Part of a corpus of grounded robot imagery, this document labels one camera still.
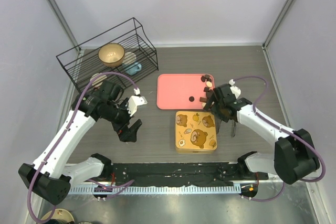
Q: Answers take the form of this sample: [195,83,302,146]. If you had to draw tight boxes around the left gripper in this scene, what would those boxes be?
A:
[101,98,142,142]

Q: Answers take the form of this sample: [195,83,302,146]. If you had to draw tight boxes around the black wire rack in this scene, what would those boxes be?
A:
[56,17,159,92]

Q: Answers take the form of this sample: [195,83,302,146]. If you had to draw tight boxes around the gold chocolate box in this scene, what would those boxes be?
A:
[175,147,217,154]

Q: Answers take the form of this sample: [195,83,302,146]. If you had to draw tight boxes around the silver box lid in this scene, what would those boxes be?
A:
[175,111,217,149]

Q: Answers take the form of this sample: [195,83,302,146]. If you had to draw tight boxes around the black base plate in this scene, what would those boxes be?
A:
[93,162,269,187]

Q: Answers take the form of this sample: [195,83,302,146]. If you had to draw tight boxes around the metal tongs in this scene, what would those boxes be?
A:
[215,119,237,138]

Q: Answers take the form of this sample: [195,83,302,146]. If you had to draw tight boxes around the pink tray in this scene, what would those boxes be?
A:
[156,73,215,110]

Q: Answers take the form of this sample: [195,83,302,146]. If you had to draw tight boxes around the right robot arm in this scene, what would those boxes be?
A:
[204,84,320,185]

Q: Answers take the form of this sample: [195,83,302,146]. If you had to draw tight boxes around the pink cup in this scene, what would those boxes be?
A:
[90,73,107,88]

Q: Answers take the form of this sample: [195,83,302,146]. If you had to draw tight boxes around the blue cup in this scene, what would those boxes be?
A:
[124,62,142,76]

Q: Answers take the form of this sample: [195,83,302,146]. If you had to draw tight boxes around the round object bottom left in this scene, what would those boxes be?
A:
[47,208,75,224]

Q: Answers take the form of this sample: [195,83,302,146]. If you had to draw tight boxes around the gold bowl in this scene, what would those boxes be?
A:
[98,43,125,67]

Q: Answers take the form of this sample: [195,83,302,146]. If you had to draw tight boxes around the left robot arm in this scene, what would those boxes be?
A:
[18,80,147,205]

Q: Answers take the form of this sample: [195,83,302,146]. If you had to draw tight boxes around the white cable duct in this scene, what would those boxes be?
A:
[68,184,241,196]

